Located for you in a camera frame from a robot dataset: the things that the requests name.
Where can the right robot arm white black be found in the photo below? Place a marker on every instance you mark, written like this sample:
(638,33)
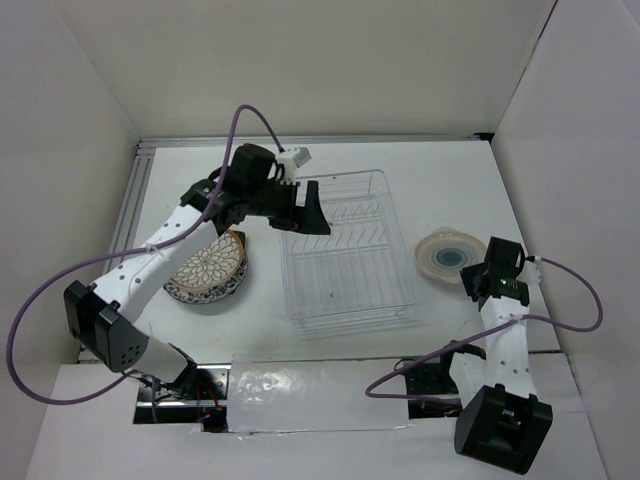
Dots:
(503,422)

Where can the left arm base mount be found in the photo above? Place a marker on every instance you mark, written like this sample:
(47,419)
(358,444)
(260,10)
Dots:
(203,404)

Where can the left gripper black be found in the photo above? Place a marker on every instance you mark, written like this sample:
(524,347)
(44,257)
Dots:
(308,219)

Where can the brown rim floral bowl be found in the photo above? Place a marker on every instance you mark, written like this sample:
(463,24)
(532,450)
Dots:
(210,266)

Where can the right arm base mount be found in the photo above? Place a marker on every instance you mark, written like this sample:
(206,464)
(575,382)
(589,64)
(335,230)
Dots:
(432,379)

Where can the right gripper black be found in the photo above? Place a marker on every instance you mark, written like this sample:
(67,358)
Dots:
(468,279)

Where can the white wire dish rack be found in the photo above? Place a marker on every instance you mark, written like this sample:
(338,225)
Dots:
(357,279)

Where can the beige plate blue swirl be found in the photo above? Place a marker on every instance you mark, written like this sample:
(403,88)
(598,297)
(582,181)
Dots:
(442,255)

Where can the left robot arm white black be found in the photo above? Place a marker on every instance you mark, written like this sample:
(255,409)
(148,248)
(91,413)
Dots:
(102,316)

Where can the blue floral white plate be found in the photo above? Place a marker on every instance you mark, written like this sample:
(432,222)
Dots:
(210,294)

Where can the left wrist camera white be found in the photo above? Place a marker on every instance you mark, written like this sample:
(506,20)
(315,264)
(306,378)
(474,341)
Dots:
(289,162)

